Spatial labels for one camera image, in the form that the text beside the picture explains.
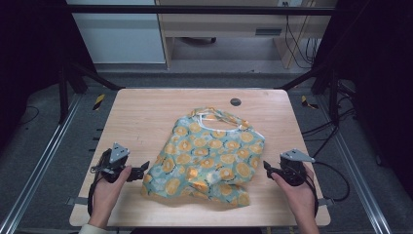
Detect person's right hand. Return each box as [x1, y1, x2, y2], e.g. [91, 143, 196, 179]
[270, 164, 319, 226]

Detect hanging black cables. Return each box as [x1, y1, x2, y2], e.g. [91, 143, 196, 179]
[282, 1, 321, 70]

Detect white cabinet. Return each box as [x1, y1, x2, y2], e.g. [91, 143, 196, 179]
[65, 0, 167, 65]

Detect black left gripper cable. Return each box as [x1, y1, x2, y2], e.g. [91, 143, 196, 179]
[86, 175, 100, 217]

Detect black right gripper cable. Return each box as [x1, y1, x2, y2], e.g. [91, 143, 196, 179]
[304, 175, 320, 218]

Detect black horizontal frame bar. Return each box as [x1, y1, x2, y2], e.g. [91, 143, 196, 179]
[63, 4, 339, 17]

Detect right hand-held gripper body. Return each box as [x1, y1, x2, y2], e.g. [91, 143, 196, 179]
[275, 148, 317, 187]

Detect person's left hand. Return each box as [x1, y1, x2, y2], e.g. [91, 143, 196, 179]
[88, 165, 132, 230]

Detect thin black floor cable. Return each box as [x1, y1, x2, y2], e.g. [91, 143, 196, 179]
[19, 104, 41, 127]

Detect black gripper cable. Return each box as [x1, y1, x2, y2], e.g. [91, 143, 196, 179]
[304, 175, 320, 218]
[86, 175, 100, 217]

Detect black yellow tape marker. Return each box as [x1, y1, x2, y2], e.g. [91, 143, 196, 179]
[93, 94, 106, 111]
[300, 95, 319, 110]

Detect black looped floor cable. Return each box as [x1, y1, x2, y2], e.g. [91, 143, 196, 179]
[312, 161, 352, 202]

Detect aluminium floor rail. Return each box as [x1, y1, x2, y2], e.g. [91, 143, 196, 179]
[315, 97, 394, 234]
[0, 93, 83, 234]

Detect black curtain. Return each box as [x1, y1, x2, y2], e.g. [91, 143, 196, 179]
[0, 0, 98, 144]
[316, 0, 413, 196]

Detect bundle of black floor cables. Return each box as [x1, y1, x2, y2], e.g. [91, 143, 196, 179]
[301, 81, 358, 159]

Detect light wooden desk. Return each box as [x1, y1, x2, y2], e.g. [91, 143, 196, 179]
[154, 0, 339, 70]

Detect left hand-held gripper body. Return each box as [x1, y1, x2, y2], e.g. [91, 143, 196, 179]
[92, 141, 131, 184]

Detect green bag with orange print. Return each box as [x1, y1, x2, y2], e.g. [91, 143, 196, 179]
[140, 106, 266, 209]

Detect black metal frame stand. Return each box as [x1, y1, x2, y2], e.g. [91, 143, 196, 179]
[57, 58, 126, 125]
[278, 60, 343, 125]

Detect grey table strap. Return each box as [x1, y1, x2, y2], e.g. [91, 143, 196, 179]
[318, 197, 336, 208]
[65, 196, 90, 207]

